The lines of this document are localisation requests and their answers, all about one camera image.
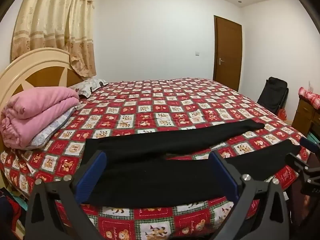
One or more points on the beige patterned curtain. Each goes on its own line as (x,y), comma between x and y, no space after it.
(50,17)

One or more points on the red patchwork bear bedspread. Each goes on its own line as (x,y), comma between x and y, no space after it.
(175,100)

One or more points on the grey patterned pillow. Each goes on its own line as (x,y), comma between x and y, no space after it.
(90,85)

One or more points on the dark red-trimmed garment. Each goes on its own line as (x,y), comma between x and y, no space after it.
(10,217)

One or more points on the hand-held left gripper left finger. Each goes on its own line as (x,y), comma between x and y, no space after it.
(87,180)

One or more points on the brown wooden cabinet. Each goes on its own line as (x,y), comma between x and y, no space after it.
(305,116)

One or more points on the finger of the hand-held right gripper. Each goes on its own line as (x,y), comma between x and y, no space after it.
(297,162)
(310,145)

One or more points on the black pants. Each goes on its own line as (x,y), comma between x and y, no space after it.
(162,175)

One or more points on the cream wooden headboard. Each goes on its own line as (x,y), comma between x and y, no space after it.
(37,57)

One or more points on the black suitcase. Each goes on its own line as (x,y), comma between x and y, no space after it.
(273,92)

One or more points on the red plastic bag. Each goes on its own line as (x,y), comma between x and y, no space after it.
(282,114)

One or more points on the folded pink quilt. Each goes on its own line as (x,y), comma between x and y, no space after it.
(37,110)

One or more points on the red checked cloth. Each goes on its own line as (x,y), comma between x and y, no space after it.
(310,96)

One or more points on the teal box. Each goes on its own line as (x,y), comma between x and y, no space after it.
(313,138)

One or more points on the teal cloth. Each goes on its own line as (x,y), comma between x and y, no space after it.
(21,201)

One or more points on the brown wooden door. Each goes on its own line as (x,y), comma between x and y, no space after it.
(227,55)

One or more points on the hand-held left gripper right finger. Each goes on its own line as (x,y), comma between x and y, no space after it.
(225,180)

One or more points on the folded grey floral blanket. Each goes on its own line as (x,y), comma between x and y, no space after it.
(50,132)

